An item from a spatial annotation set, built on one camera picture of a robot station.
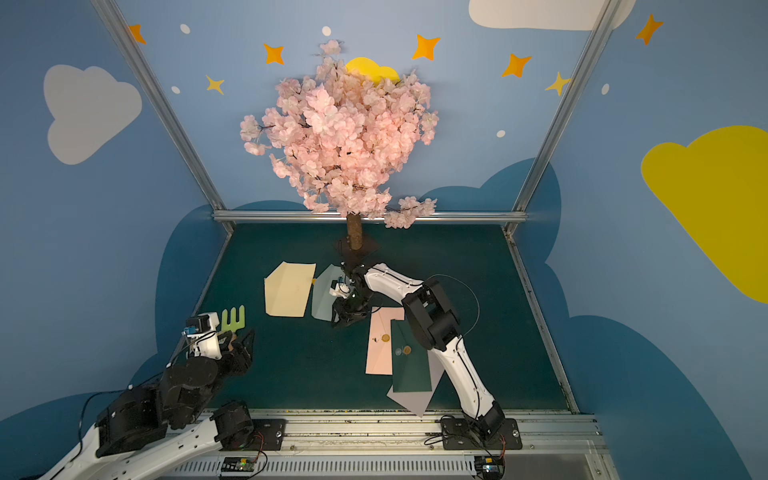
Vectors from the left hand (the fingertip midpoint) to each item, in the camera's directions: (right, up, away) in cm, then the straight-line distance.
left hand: (245, 330), depth 67 cm
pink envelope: (+30, -10, +24) cm, 39 cm away
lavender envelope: (+41, -23, +14) cm, 49 cm away
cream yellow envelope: (-2, +6, +35) cm, 35 cm away
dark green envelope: (+39, -14, +20) cm, 46 cm away
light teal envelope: (+10, +2, +33) cm, 35 cm away
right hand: (+18, -4, +26) cm, 32 cm away
